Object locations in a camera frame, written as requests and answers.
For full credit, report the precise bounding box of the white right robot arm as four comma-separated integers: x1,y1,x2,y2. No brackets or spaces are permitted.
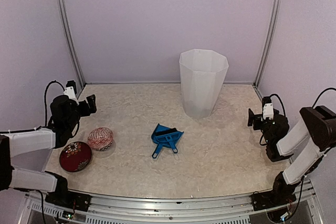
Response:
247,95,335,205

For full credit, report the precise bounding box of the red white patterned bowl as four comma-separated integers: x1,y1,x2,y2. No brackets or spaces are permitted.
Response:
87,127,113,151

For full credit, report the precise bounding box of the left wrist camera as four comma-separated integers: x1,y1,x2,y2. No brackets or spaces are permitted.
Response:
64,80,79,103

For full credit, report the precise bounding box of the dark red floral bowl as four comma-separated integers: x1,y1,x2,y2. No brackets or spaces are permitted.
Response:
59,141,92,173

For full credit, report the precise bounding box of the blue hand brush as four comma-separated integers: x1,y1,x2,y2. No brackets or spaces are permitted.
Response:
154,128,178,154

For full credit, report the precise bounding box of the aluminium front rail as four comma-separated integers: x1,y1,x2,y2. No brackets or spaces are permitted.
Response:
25,182,316,224

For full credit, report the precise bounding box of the aluminium corner post right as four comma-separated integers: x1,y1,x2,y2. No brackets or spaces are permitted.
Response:
254,0,281,89

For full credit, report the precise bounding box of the aluminium corner post left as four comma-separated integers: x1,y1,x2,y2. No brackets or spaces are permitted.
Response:
57,0,86,89

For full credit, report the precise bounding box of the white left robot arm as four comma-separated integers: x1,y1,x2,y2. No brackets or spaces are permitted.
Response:
1,94,97,206

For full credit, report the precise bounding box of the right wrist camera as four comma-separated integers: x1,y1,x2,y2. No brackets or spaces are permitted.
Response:
262,97,274,121

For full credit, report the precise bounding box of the blue dustpan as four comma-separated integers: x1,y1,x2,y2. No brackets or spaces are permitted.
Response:
151,124,184,159

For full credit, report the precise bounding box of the white translucent plastic bin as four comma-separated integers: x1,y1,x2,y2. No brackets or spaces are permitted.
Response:
179,49,229,119

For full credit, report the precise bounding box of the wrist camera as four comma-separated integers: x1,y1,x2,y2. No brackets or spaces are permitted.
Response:
64,80,79,103
262,97,274,121

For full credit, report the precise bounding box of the aluminium corner post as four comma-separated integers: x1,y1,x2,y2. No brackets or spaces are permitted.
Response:
254,0,281,89
57,0,86,89

